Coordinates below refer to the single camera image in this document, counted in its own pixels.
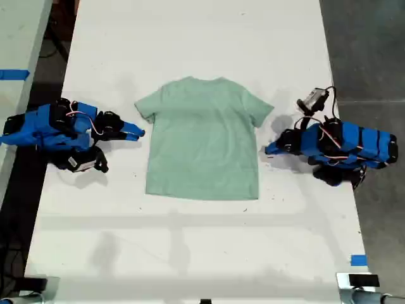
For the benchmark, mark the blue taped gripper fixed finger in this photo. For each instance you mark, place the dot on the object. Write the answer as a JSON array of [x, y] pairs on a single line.
[[134, 128], [276, 146]]

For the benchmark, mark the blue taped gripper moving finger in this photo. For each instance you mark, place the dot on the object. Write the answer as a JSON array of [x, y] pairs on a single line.
[[275, 152], [131, 137]]

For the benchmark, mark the pale green T-shirt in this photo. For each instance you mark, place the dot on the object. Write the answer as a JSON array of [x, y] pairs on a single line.
[[202, 142]]

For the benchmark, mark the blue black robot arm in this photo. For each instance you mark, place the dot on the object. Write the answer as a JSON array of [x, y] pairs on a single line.
[[354, 144], [41, 130]]

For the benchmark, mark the long blue tape strip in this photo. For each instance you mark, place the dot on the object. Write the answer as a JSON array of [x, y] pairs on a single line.
[[14, 74]]

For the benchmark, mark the white side table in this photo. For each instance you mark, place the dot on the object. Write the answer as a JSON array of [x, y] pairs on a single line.
[[19, 41]]

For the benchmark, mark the short blue tape strip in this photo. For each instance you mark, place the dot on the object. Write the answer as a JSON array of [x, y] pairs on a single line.
[[358, 260]]

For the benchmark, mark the black clamp block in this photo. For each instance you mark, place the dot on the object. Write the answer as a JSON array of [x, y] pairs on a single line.
[[364, 280], [31, 284]]

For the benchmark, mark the curved black camera stalk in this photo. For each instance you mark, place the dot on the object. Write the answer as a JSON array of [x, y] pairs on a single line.
[[304, 119]]

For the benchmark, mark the short black camera stalk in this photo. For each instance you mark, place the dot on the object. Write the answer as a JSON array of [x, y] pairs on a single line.
[[102, 160]]

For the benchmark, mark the black camera box white label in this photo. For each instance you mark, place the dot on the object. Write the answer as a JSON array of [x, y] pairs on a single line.
[[80, 161]]

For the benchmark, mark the black camera box grey face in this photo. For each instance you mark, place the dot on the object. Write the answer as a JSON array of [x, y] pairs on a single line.
[[313, 98]]

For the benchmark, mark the grey metal bracket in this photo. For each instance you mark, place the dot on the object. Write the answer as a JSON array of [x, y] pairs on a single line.
[[343, 283]]

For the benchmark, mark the small black mount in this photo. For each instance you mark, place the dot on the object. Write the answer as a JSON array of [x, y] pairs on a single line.
[[205, 301]]

